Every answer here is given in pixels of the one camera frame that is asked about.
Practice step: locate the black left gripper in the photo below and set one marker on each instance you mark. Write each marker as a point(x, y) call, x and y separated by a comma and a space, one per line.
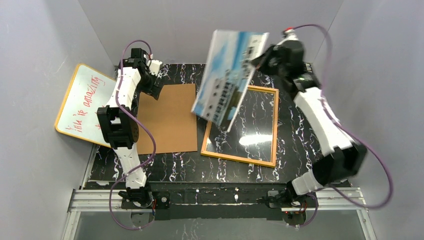
point(156, 87)

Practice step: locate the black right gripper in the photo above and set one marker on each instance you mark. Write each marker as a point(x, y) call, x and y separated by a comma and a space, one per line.
point(265, 57)

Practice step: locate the brown cardboard backing board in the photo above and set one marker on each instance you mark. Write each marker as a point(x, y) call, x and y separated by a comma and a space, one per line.
point(169, 119)

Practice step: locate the building photo print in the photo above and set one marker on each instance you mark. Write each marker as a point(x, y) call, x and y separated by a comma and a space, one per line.
point(227, 75)

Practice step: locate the yellow wooden picture frame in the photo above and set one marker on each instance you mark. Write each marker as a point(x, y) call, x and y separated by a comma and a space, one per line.
point(275, 132)

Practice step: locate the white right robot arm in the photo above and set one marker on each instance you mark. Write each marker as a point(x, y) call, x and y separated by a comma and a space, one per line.
point(342, 157)

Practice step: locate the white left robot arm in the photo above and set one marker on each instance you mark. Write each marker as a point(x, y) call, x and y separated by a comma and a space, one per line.
point(120, 128)

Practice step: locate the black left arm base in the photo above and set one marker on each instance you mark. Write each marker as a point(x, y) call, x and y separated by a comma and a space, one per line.
point(157, 200)

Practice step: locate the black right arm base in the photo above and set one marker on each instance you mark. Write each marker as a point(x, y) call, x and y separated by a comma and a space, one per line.
point(295, 204)

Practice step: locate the whiteboard with red writing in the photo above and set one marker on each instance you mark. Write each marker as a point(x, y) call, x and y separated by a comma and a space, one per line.
point(88, 90)

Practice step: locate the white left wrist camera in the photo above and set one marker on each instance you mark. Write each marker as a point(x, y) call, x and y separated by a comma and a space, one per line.
point(154, 66)

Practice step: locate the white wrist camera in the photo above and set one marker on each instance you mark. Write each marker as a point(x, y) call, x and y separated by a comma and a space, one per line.
point(154, 66)
point(289, 34)

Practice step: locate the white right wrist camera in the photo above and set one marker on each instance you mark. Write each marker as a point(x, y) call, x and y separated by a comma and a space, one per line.
point(289, 34)

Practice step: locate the aluminium rail base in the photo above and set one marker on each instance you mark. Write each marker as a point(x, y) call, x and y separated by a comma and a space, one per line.
point(212, 203)

